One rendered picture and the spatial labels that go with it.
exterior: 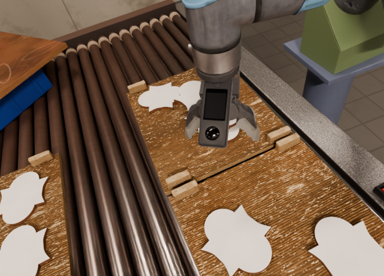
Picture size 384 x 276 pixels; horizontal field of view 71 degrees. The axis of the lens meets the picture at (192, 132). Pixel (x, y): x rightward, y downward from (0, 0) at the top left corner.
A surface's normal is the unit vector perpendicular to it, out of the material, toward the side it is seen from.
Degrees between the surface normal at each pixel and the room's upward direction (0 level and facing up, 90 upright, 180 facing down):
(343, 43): 45
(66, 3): 90
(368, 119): 0
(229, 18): 99
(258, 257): 0
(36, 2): 90
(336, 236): 0
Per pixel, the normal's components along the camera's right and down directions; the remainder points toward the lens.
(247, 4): 0.15, 0.65
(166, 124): -0.15, -0.65
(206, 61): -0.43, 0.76
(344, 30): 0.18, 0.00
